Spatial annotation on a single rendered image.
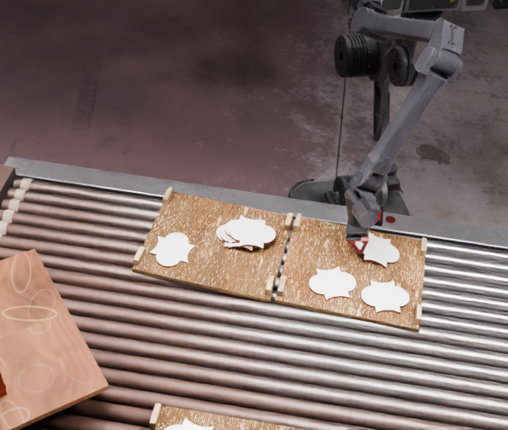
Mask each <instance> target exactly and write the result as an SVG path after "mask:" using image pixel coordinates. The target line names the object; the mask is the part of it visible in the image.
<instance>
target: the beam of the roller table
mask: <svg viewBox="0 0 508 430"><path fill-rule="evenodd" d="M4 166H13V167H14V168H15V172H16V176H17V178H22V179H23V178H30V179H33V180H34V181H39V182H46V183H56V184H62V185H67V186H74V187H80V188H85V189H96V190H101V191H108V192H114V193H119V194H125V195H135V196H142V197H148V198H153V199H159V200H163V197H164V195H165V193H166V190H167V189H168V187H170V188H173V191H174V192H179V193H183V194H187V195H194V196H199V197H202V198H207V199H211V200H218V201H223V202H227V203H231V204H235V205H239V206H246V207H251V208H255V209H260V210H263V211H268V212H275V213H279V214H283V215H288V212H292V213H293V214H294V215H293V217H294V220H295V217H296V213H299V214H301V217H302V218H310V219H315V220H319V221H324V222H328V223H333V224H341V225H346V226H347V220H348V216H347V207H346V206H339V205H333V204H327V203H322V202H316V201H309V200H299V199H293V198H287V197H282V196H275V195H264V194H259V193H253V192H247V191H241V190H235V189H224V188H219V187H213V186H207V185H200V184H195V183H184V182H178V181H173V180H166V179H160V178H155V177H144V176H138V175H132V174H126V173H120V172H114V171H104V170H97V169H92V168H86V167H80V166H70V165H63V164H57V163H51V162H46V161H40V160H29V159H23V158H17V157H11V156H9V157H8V158H7V160H6V162H5V163H4ZM387 216H391V217H394V218H395V222H394V223H392V224H391V223H388V222H387V221H386V217H387ZM371 230H372V231H376V232H381V233H386V234H392V235H403V236H408V237H414V238H420V239H422V238H423V237H424V238H427V240H431V241H442V242H448V243H454V244H459V245H466V246H472V247H482V248H488V249H493V250H500V251H506V252H508V230H500V229H494V228H488V227H482V226H476V225H471V224H460V223H454V222H448V221H442V220H436V219H430V218H420V217H413V216H408V215H402V214H396V213H390V212H383V217H382V226H376V225H373V226H371Z"/></svg>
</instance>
